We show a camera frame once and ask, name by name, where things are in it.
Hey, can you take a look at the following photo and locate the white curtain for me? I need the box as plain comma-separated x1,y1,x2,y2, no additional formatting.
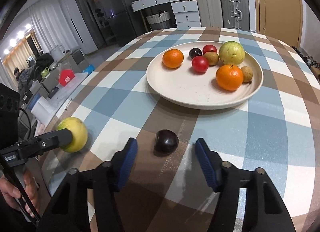
28,0,78,53

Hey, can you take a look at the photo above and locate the cream round plate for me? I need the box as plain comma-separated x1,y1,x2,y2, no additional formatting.
146,41,264,110

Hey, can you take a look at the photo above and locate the brown longan fruit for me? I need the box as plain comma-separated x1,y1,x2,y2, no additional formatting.
241,66,253,83
204,52,219,66

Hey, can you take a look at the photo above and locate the checkered tablecloth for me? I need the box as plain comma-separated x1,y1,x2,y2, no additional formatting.
41,27,319,231

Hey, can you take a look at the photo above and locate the wooden door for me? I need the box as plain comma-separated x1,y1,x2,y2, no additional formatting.
255,0,303,47

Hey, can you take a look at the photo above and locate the woven laundry basket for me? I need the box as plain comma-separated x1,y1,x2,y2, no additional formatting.
146,11,172,31

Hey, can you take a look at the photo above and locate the seated person in background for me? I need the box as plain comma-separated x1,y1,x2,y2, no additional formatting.
14,66,34,93

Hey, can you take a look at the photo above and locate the black camera box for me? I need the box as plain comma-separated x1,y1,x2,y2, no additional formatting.
0,84,20,149

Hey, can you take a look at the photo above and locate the red gift box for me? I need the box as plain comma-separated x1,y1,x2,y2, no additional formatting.
59,69,75,87

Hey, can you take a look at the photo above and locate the red tomato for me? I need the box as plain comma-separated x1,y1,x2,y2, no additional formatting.
202,44,217,55
191,56,209,73

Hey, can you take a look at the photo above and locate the black glass cabinet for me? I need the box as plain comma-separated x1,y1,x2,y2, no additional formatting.
75,0,116,49

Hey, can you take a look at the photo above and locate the white drawer desk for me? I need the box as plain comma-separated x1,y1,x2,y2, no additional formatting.
131,0,201,29

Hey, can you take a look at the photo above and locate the large orange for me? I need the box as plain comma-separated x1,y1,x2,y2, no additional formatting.
215,64,244,91

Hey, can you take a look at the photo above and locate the beige suitcase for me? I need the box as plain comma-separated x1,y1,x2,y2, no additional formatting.
197,0,223,27

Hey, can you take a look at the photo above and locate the dark grey refrigerator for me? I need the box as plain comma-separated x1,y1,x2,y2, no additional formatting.
100,0,146,46

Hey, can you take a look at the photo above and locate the silver aluminium suitcase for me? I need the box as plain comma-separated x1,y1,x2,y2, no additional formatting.
221,0,250,31

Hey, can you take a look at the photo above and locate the dark plum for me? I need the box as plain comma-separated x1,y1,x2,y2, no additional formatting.
189,47,202,59
154,129,179,155

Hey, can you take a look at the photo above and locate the small orange tangerine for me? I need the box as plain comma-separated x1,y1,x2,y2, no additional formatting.
162,49,184,69

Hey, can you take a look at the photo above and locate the green-yellow guava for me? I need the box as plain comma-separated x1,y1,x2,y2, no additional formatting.
57,117,88,153

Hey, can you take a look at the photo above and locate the yellow-green guava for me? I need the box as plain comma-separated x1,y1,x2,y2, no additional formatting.
219,41,245,66

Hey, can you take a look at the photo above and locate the left hand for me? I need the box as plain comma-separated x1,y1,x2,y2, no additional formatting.
1,169,40,219

